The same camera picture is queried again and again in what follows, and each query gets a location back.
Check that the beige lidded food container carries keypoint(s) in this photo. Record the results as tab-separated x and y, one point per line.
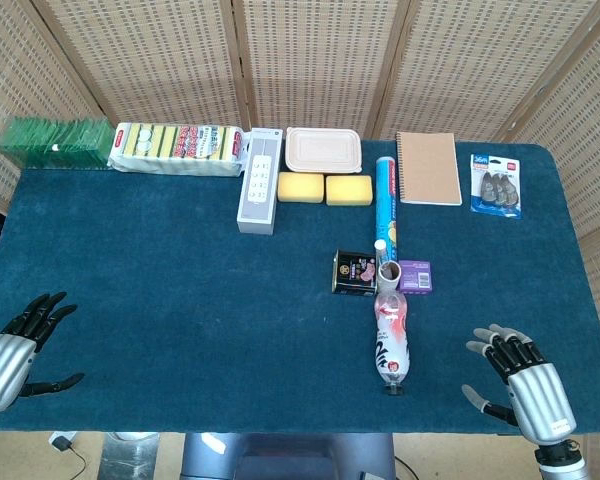
322	150

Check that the white power strip box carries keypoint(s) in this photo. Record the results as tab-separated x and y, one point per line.
259	185

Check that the yellow sponge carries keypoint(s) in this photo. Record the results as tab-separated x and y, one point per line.
300	187
349	190

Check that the plastic drink bottle red label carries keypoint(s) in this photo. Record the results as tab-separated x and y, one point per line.
392	340

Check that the green packaged sheet stack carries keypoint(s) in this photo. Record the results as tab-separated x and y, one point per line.
55	142

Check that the small grey roll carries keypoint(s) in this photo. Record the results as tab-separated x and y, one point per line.
389	280

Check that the brown spiral notebook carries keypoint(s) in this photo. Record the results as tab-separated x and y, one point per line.
429	167

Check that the blue cling film roll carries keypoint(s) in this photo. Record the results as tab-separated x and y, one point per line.
386	200

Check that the small purple box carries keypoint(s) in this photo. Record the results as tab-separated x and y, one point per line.
416	277

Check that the metallic floor stand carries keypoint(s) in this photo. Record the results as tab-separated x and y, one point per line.
130	455

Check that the woven folding screen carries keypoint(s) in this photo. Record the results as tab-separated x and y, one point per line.
320	60

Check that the blue table mat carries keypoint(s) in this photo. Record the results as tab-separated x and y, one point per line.
180	300

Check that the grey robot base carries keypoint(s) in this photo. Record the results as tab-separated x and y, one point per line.
290	457

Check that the black luncheon meat can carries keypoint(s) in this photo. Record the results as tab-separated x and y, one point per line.
352	272

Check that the transparent test tube white cap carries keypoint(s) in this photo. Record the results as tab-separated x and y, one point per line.
380	250

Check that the packaged yellow sponge multipack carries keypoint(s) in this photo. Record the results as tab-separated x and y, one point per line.
175	150

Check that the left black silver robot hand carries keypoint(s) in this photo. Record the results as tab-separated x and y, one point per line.
5	365

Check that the right grey silver robot hand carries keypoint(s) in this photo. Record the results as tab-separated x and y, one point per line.
540	395

